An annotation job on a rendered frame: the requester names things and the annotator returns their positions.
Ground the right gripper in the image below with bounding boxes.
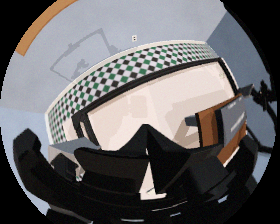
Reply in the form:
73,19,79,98
253,87,273,111

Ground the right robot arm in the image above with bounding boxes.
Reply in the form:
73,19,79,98
250,76,277,134

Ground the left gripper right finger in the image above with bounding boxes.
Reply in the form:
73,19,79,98
146,124,223,195

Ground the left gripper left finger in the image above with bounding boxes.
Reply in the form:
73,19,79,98
74,124,149,193

